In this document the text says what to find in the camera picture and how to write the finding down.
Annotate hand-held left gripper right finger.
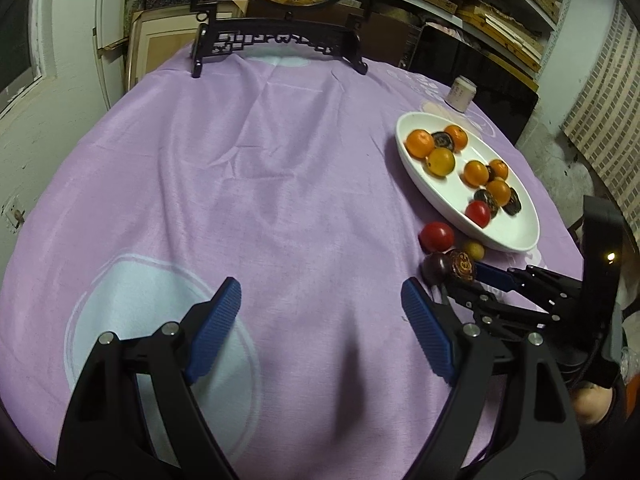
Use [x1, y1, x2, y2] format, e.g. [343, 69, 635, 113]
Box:
[401, 278, 587, 480]

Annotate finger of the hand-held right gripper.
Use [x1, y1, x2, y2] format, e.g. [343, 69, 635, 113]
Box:
[472, 262, 584, 307]
[441, 282, 557, 344]

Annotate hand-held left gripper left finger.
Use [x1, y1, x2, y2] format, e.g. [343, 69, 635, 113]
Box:
[56, 277, 242, 480]

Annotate patterned brown candy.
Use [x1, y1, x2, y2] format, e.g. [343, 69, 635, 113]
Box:
[446, 250, 477, 285]

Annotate dark purple cherry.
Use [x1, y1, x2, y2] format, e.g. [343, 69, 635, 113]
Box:
[421, 253, 451, 286]

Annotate red cherry tomato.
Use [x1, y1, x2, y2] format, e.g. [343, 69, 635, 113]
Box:
[465, 200, 492, 227]
[419, 221, 456, 254]

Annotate dark purple plum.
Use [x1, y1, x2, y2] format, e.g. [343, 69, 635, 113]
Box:
[501, 187, 523, 217]

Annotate white oval plate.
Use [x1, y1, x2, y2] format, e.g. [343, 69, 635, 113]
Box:
[395, 111, 542, 252]

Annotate orange mandarin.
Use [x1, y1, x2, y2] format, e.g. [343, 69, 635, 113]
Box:
[404, 129, 436, 158]
[444, 125, 469, 152]
[462, 159, 490, 187]

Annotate yellow-orange round fruit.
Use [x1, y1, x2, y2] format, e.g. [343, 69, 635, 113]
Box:
[426, 147, 456, 178]

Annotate person's right hand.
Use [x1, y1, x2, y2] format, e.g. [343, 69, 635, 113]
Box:
[574, 384, 615, 427]

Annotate purple printed tablecloth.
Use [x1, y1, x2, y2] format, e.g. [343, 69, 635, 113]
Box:
[0, 42, 591, 471]

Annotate checked beige curtain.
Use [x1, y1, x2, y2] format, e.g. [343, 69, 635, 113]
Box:
[565, 0, 640, 201]

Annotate small white cup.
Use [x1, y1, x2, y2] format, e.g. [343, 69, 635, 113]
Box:
[446, 76, 476, 113]

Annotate black glossy panel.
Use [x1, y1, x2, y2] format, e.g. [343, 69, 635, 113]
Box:
[410, 22, 541, 146]

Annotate brown cardboard box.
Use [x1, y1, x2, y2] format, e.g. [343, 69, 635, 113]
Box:
[360, 10, 426, 68]

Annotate white metal shelving rack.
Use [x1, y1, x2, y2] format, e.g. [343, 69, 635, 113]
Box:
[380, 0, 572, 81]

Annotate white wooden door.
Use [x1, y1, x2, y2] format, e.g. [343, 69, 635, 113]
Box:
[90, 0, 133, 111]

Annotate wooden framed panel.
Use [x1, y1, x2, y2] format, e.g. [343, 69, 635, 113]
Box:
[129, 0, 249, 83]

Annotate round picture screen black stand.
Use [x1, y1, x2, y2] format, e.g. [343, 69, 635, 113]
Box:
[191, 0, 383, 78]

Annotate window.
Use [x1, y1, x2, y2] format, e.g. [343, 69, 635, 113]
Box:
[0, 0, 46, 98]

